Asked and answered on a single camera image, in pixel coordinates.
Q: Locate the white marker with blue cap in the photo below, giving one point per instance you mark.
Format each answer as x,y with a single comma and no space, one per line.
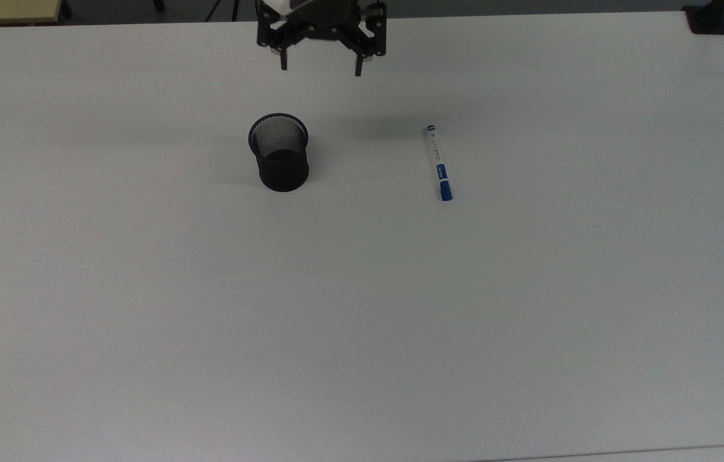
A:
439,163

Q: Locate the black tripod legs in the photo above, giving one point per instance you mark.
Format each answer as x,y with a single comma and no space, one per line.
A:
221,8

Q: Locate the black table clamp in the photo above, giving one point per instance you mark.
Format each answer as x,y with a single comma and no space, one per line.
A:
708,19

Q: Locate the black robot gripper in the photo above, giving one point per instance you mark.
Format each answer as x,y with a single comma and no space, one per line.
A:
320,16

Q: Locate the yellow wooden table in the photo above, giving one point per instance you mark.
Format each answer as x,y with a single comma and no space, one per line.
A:
2,9

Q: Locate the black mesh pen holder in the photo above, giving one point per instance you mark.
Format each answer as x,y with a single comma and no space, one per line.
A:
282,160

